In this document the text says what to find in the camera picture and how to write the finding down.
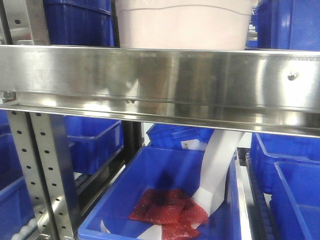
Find blue tote far left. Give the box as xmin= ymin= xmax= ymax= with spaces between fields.
xmin=0 ymin=110 xmax=34 ymax=240

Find blue tote upper right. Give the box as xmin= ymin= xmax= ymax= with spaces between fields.
xmin=255 ymin=0 xmax=320 ymax=51

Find blue tote lower left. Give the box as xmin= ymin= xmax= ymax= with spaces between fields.
xmin=64 ymin=115 xmax=124 ymax=175

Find white paper strip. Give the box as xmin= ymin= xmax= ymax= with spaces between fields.
xmin=97 ymin=129 xmax=246 ymax=240

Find blue tote behind middle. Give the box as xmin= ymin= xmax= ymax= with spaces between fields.
xmin=146 ymin=123 xmax=214 ymax=151

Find red bubble wrap bags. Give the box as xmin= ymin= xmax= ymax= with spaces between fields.
xmin=128 ymin=188 xmax=209 ymax=240

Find blue tote lower middle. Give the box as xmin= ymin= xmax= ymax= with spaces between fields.
xmin=77 ymin=146 xmax=243 ymax=240

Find blue tote lower right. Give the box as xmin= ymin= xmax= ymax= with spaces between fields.
xmin=270 ymin=161 xmax=320 ymax=240

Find perforated steel shelf post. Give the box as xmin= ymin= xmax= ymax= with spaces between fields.
xmin=7 ymin=110 xmax=81 ymax=240

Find stainless steel shelf beam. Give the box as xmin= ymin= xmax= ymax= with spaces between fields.
xmin=0 ymin=45 xmax=320 ymax=137

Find blue tote upper left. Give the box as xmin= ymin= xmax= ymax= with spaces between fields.
xmin=43 ymin=0 xmax=114 ymax=47

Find blue tote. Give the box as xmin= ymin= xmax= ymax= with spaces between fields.
xmin=270 ymin=161 xmax=320 ymax=240
xmin=43 ymin=0 xmax=114 ymax=47
xmin=249 ymin=133 xmax=320 ymax=194
xmin=255 ymin=0 xmax=320 ymax=51
xmin=77 ymin=146 xmax=243 ymax=240
xmin=0 ymin=110 xmax=34 ymax=240
xmin=64 ymin=115 xmax=124 ymax=175
xmin=146 ymin=123 xmax=214 ymax=151

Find blue tote behind right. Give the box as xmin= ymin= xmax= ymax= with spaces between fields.
xmin=249 ymin=133 xmax=320 ymax=194

